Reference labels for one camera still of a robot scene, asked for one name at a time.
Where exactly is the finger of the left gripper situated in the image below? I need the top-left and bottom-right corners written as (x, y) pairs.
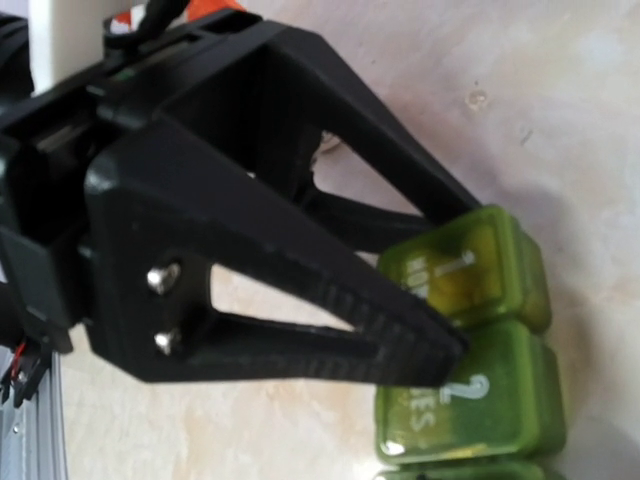
top-left (174, 22), bottom-right (479, 253)
top-left (84, 122), bottom-right (468, 387)

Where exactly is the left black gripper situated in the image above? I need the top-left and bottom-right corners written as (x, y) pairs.
top-left (1, 12), bottom-right (310, 355)

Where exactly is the orange pill bottle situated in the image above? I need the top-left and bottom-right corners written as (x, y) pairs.
top-left (106, 0), bottom-right (245, 35)

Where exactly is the green weekly pill organizer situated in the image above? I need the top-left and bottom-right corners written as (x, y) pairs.
top-left (374, 205), bottom-right (567, 467)

